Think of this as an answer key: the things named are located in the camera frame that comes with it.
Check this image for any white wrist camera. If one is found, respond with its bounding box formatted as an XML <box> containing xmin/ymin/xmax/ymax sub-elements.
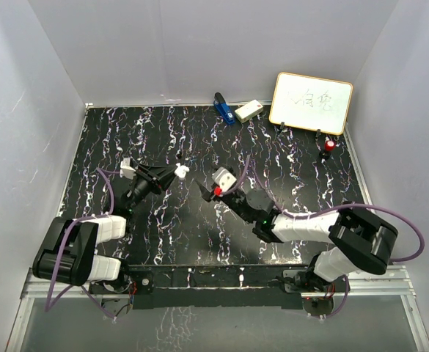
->
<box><xmin>120</xmin><ymin>157</ymin><xmax>136</xmax><ymax>180</ymax></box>
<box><xmin>212</xmin><ymin>166</ymin><xmax>238</xmax><ymax>197</ymax></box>

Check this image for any white earbud charging case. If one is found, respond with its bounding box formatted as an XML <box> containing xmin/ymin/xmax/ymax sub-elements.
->
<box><xmin>174</xmin><ymin>163</ymin><xmax>190</xmax><ymax>180</ymax></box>

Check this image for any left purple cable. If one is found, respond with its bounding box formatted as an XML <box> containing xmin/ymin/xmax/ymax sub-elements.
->
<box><xmin>44</xmin><ymin>166</ymin><xmax>125</xmax><ymax>320</ymax></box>

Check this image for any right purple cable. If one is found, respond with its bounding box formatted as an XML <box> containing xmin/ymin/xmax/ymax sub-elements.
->
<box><xmin>221</xmin><ymin>155</ymin><xmax>428</xmax><ymax>318</ymax></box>

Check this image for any aluminium rail frame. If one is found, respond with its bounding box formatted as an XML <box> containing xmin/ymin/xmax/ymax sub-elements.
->
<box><xmin>8</xmin><ymin>106</ymin><xmax>429</xmax><ymax>351</ymax></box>

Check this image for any small whiteboard yellow frame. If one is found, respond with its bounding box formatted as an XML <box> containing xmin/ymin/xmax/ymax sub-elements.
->
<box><xmin>268</xmin><ymin>72</ymin><xmax>353</xmax><ymax>136</ymax></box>

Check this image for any white staple box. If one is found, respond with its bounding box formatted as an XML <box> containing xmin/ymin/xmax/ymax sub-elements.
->
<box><xmin>235</xmin><ymin>100</ymin><xmax>263</xmax><ymax>123</ymax></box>

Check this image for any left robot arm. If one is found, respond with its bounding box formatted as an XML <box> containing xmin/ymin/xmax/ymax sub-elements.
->
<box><xmin>32</xmin><ymin>164</ymin><xmax>189</xmax><ymax>293</ymax></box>

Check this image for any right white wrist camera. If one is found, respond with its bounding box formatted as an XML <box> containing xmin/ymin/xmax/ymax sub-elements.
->
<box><xmin>212</xmin><ymin>166</ymin><xmax>238</xmax><ymax>197</ymax></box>

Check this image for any purple cable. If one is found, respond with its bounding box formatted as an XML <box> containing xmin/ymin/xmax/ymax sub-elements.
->
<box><xmin>221</xmin><ymin>155</ymin><xmax>428</xmax><ymax>318</ymax></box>
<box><xmin>44</xmin><ymin>166</ymin><xmax>125</xmax><ymax>320</ymax></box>

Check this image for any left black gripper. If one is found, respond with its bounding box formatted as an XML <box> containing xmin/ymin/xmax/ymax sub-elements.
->
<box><xmin>127</xmin><ymin>164</ymin><xmax>179</xmax><ymax>211</ymax></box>

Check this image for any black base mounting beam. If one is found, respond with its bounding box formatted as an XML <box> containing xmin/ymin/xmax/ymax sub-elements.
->
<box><xmin>89</xmin><ymin>263</ymin><xmax>351</xmax><ymax>312</ymax></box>

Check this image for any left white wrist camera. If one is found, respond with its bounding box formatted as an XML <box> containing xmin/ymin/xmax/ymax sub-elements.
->
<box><xmin>120</xmin><ymin>157</ymin><xmax>136</xmax><ymax>180</ymax></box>

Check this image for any blue stapler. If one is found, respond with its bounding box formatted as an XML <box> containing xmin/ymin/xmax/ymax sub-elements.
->
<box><xmin>213</xmin><ymin>92</ymin><xmax>235</xmax><ymax>125</ymax></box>

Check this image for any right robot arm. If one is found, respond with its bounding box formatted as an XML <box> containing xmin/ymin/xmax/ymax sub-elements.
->
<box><xmin>199</xmin><ymin>185</ymin><xmax>397</xmax><ymax>292</ymax></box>

